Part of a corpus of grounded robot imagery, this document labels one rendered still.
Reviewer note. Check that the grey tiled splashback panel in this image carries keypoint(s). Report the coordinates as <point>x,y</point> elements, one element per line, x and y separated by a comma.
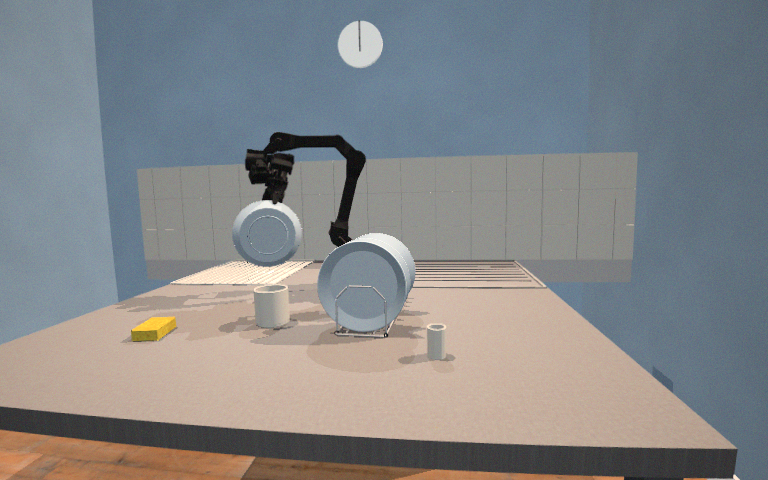
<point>563,217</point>

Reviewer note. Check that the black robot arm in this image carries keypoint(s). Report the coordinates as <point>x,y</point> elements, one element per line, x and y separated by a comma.
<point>256,163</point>

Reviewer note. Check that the yellow sponge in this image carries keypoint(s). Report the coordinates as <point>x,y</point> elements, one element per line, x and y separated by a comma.
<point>153,329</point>

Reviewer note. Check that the pale grey cylindrical cup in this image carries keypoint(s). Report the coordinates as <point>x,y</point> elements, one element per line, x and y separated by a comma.
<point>436,341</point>

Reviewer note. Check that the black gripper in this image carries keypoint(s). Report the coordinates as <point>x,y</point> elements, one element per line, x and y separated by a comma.
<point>277,185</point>

